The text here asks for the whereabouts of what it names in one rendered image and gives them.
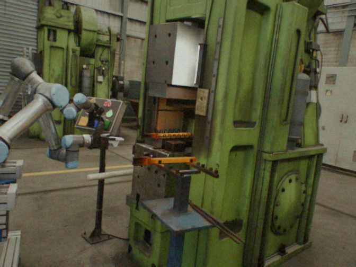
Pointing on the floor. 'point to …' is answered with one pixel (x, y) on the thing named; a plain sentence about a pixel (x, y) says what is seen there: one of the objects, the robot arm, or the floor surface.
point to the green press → (76, 60)
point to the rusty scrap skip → (135, 106)
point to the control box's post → (100, 191)
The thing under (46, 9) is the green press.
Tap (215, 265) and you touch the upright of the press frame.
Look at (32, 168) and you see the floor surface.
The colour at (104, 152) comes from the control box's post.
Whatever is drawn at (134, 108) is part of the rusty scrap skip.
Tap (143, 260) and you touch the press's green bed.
